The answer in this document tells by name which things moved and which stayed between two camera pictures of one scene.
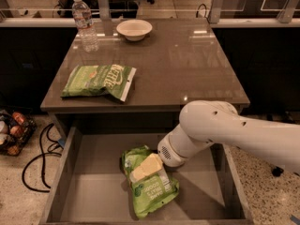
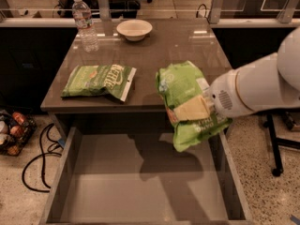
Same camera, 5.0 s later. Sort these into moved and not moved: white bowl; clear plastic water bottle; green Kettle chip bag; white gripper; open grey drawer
Moved: white gripper
Not moved: green Kettle chip bag; clear plastic water bottle; open grey drawer; white bowl
